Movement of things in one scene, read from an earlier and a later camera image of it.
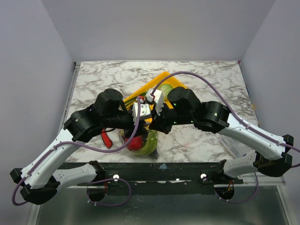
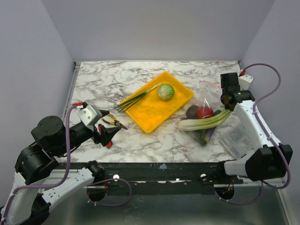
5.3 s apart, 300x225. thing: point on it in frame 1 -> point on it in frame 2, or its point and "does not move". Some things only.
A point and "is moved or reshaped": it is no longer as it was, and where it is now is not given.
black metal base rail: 159,178 does not move
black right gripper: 157,124 -> 229,79
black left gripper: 128,132 -> 107,135
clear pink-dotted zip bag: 144,142 -> 200,118
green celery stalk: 152,145 is moved or reshaped
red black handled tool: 107,139 does not move
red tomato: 135,143 is moved or reshaped
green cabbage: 165,88 does not move
